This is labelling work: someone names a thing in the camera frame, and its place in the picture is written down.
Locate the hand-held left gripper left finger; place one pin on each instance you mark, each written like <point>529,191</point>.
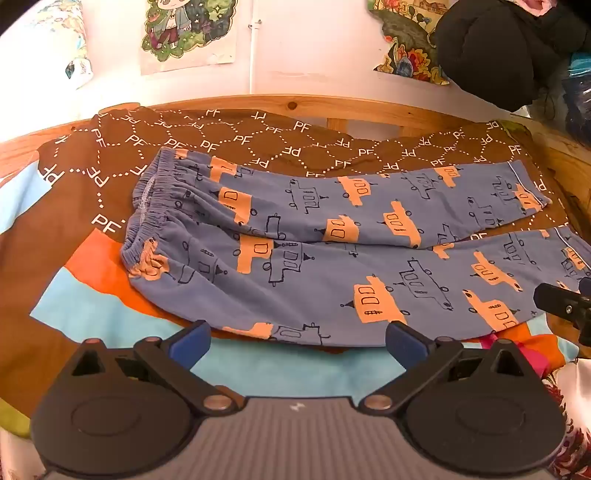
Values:
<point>191,341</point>

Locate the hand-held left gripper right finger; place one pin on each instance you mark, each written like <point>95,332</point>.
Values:
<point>406,344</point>

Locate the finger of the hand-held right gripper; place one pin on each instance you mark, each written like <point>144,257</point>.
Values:
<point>561,304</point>

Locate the blue pants with orange print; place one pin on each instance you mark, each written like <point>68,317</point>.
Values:
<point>300,217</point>

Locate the floral cloth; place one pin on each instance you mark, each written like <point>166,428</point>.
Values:
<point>575,415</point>

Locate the brown printed blanket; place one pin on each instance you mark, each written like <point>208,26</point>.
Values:
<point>55,240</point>

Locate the blue plastic bag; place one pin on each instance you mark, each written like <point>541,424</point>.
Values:
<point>579,101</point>

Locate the black jacket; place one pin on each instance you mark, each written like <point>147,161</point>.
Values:
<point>503,50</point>

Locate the wooden bed frame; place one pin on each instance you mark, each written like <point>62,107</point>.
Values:
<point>369,110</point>

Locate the white wall pipe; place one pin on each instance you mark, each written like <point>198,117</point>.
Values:
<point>255,60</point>

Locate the colourful landscape wall poster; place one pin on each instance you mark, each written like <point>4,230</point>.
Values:
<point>411,50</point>

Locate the cartoon figure wall poster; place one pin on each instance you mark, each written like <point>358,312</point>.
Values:
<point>184,32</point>

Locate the pale blue wall poster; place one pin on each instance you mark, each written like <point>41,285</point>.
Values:
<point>64,41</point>

